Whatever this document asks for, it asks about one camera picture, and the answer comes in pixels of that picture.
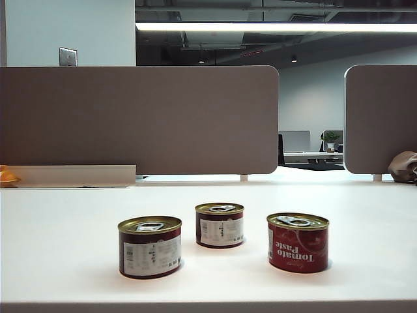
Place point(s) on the red tomato paste can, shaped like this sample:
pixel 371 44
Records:
pixel 220 231
pixel 150 251
pixel 298 251

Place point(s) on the white divider foot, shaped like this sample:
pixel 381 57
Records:
pixel 243 177
pixel 377 177

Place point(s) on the grey background desk screen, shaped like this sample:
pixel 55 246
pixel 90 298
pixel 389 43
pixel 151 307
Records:
pixel 294 141

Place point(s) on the wide brown desk divider panel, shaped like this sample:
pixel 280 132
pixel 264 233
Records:
pixel 130 117

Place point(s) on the white background desk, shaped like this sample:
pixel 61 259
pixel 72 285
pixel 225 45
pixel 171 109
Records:
pixel 312 156

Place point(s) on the green potted plant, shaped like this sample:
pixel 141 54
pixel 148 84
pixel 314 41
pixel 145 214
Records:
pixel 331 138

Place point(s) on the black ceiling spotlight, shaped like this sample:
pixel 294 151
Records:
pixel 294 59

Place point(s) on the long ceiling light strip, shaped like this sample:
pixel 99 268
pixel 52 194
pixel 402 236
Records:
pixel 277 27

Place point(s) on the narrow brown desk divider panel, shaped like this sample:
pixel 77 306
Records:
pixel 381 117

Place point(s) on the brown crumpled bag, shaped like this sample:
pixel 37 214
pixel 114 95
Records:
pixel 402 168

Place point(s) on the orange round object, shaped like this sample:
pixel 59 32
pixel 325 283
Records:
pixel 6 176

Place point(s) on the grey ceiling air duct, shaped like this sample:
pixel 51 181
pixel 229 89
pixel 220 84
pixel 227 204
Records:
pixel 211 39

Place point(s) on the metal wall switch plate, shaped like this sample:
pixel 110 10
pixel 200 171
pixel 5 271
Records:
pixel 67 56

